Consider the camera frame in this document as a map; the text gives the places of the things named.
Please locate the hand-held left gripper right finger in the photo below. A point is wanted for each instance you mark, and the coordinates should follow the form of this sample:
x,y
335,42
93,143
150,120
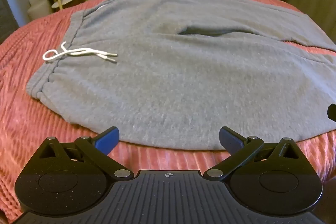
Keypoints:
x,y
231,138

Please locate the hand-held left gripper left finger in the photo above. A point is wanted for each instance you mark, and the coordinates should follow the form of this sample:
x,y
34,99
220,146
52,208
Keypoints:
x,y
109,138

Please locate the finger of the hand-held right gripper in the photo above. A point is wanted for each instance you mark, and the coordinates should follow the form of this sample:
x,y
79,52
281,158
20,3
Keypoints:
x,y
332,111

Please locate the pink ribbed blanket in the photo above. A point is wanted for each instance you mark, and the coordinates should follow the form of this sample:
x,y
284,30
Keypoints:
x,y
23,121

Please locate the white round pouf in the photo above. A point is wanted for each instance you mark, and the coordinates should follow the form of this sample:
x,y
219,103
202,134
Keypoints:
x,y
39,5

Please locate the grey sweat pants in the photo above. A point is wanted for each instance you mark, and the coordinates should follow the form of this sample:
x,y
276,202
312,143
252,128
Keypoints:
x,y
170,77

